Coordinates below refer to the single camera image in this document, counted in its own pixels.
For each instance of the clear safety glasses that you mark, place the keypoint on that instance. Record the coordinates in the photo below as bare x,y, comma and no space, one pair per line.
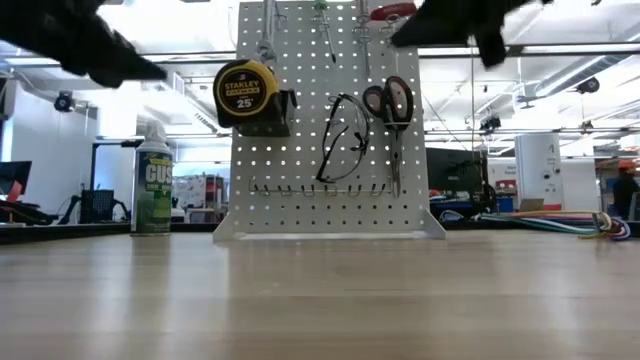
362,140

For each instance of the black monitor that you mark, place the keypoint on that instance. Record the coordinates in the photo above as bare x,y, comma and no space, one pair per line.
12,175

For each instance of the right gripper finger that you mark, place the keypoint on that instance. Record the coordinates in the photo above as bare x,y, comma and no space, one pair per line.
445,15
450,39

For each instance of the black plastic bin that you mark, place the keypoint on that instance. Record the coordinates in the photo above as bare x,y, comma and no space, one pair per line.
280,120

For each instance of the black aluminium table frame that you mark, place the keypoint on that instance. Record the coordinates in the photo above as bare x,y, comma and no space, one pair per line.
75,229

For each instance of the green black screwdriver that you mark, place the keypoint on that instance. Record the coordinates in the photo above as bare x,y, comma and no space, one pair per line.
327,35

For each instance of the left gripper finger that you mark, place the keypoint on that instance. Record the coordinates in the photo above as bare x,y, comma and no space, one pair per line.
135,60
115,77

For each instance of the black crate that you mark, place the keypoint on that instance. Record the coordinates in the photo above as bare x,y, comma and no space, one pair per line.
97,205

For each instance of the white cylindrical appliance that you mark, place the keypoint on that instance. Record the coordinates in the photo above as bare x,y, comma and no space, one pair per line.
539,170

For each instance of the black machine cabinet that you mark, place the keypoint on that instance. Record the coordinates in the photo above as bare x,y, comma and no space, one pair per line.
455,172

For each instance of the yellow black tape measure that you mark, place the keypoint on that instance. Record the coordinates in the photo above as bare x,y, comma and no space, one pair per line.
245,92

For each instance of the small metal pegboard hook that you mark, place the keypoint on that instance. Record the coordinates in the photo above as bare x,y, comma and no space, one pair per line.
390,25

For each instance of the green duster spray can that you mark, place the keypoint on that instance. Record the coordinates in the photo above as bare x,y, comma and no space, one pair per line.
152,200

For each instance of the white metal pegboard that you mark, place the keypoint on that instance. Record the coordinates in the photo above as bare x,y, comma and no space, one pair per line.
300,210

